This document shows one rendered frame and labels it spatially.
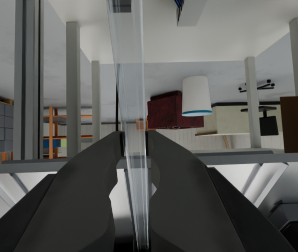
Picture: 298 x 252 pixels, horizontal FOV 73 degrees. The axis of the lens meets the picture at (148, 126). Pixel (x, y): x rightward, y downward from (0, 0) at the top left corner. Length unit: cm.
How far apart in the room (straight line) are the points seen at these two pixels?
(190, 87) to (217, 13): 255
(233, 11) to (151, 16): 22
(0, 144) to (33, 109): 437
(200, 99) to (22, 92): 279
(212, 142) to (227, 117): 479
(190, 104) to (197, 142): 713
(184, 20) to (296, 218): 46
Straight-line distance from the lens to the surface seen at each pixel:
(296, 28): 77
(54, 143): 559
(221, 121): 564
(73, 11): 62
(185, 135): 999
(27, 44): 50
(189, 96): 313
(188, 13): 54
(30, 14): 53
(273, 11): 71
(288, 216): 26
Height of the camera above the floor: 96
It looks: 4 degrees down
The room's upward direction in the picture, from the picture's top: 178 degrees clockwise
